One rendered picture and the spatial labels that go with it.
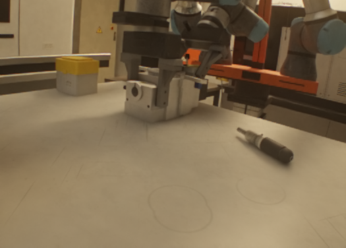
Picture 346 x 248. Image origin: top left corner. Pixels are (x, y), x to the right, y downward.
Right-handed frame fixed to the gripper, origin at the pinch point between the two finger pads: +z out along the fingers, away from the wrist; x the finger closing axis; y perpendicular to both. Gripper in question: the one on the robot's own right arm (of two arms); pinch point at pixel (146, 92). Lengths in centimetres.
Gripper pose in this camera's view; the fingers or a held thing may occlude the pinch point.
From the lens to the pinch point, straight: 55.3
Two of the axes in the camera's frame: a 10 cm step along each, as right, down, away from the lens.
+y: 6.3, -1.6, 7.6
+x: -7.7, -2.4, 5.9
